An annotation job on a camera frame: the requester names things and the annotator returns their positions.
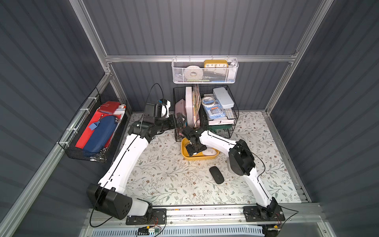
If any yellow storage box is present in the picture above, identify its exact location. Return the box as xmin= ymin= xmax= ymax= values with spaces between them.
xmin=181 ymin=138 xmax=220 ymax=161

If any white mouse with orange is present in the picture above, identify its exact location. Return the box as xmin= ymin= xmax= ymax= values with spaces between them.
xmin=202 ymin=148 xmax=218 ymax=156

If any black mouse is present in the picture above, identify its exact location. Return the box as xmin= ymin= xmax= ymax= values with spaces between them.
xmin=209 ymin=166 xmax=225 ymax=185

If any grey mouse with logo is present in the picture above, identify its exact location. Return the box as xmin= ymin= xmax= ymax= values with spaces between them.
xmin=227 ymin=162 xmax=233 ymax=173

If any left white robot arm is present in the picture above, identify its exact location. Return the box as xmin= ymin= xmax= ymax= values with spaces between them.
xmin=86 ymin=113 xmax=187 ymax=220

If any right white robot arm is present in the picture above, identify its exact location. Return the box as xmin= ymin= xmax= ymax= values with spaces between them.
xmin=182 ymin=126 xmax=278 ymax=215

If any white upright box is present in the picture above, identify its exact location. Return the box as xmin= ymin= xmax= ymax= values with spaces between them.
xmin=185 ymin=87 xmax=194 ymax=127

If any light blue pencil box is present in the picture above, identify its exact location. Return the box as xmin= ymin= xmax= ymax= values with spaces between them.
xmin=213 ymin=87 xmax=235 ymax=109

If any pink case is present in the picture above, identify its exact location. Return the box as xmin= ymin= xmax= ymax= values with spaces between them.
xmin=175 ymin=99 xmax=187 ymax=117

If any blue calculator package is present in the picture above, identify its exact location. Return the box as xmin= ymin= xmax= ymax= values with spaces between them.
xmin=203 ymin=100 xmax=226 ymax=120

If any clear tape roll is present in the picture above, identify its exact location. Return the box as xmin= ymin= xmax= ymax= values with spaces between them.
xmin=201 ymin=96 xmax=216 ymax=107

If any red folder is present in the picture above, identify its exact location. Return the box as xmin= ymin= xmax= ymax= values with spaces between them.
xmin=75 ymin=101 xmax=126 ymax=150

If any blue pencil case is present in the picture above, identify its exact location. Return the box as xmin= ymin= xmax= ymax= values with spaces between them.
xmin=83 ymin=116 xmax=118 ymax=153

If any white tape roll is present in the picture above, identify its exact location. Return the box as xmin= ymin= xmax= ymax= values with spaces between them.
xmin=184 ymin=66 xmax=204 ymax=81

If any white mesh hanging basket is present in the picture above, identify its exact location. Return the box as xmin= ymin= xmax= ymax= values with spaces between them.
xmin=171 ymin=57 xmax=239 ymax=84

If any black wire desk organizer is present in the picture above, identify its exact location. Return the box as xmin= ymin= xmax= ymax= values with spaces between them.
xmin=173 ymin=85 xmax=240 ymax=142

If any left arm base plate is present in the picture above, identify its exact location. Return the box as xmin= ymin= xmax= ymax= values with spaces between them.
xmin=125 ymin=208 xmax=167 ymax=226

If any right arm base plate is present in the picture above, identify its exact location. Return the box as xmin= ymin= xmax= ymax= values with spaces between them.
xmin=243 ymin=205 xmax=285 ymax=223

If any black wire side basket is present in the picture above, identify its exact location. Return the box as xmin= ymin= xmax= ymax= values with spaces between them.
xmin=58 ymin=89 xmax=128 ymax=163

